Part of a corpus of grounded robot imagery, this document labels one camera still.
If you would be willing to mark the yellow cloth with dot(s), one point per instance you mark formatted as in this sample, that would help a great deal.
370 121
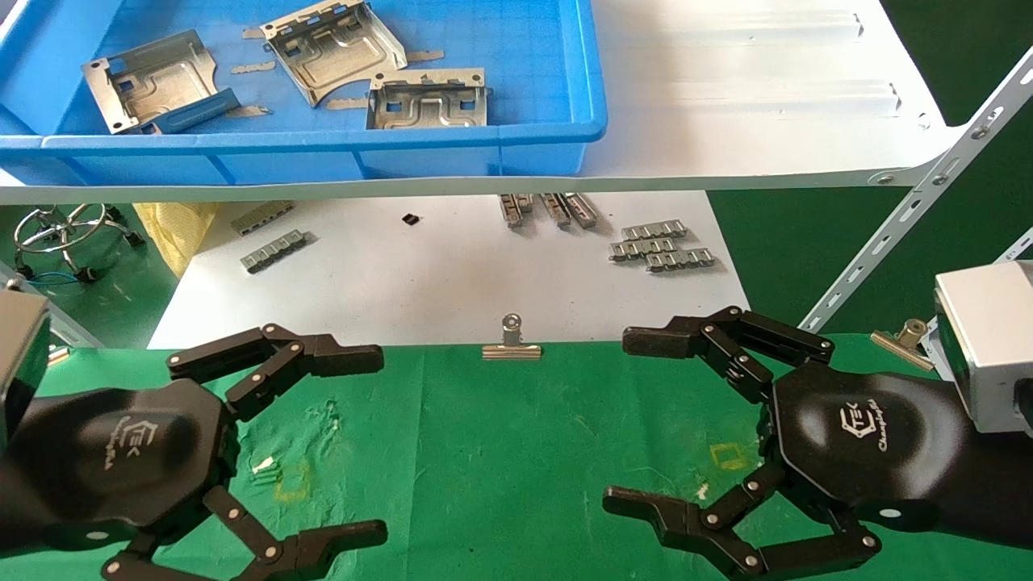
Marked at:
173 230

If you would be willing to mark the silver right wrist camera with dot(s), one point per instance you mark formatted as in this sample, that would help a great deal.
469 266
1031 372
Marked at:
993 339

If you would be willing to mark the white metal shelf board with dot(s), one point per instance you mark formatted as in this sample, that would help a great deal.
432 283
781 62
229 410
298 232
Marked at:
726 121

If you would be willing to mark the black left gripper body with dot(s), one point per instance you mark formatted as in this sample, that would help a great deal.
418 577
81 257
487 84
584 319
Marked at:
121 460

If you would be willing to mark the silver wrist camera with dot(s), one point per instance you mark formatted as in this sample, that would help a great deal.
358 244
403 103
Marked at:
20 355
993 339

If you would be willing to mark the small flat metal strip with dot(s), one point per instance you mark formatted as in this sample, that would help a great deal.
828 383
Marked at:
424 56
347 103
253 68
253 33
248 111

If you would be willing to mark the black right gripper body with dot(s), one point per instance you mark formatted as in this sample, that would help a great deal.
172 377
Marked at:
871 444

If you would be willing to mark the metal bracket with bent flap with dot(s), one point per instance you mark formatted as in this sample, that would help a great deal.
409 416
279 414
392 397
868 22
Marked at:
153 81

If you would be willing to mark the grey metal connector strip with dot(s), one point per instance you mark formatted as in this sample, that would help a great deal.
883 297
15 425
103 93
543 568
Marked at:
680 260
643 248
655 230
555 210
582 210
262 217
514 210
274 251

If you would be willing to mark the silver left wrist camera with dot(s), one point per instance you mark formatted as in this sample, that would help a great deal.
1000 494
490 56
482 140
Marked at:
20 355

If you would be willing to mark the white perforated shelf post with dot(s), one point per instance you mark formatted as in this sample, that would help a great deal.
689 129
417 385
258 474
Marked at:
69 329
1018 244
904 222

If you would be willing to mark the blue plastic bin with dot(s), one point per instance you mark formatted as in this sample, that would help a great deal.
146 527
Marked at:
524 81

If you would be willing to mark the stamped sheet metal bracket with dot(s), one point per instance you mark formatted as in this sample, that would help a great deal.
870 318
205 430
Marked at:
428 101
339 48

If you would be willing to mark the green cloth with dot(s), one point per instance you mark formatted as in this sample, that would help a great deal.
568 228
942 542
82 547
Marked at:
500 452

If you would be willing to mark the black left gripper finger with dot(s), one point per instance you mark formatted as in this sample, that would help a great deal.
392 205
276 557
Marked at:
274 355
307 549

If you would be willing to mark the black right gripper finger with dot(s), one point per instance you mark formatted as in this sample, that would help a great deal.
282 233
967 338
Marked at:
726 532
726 339

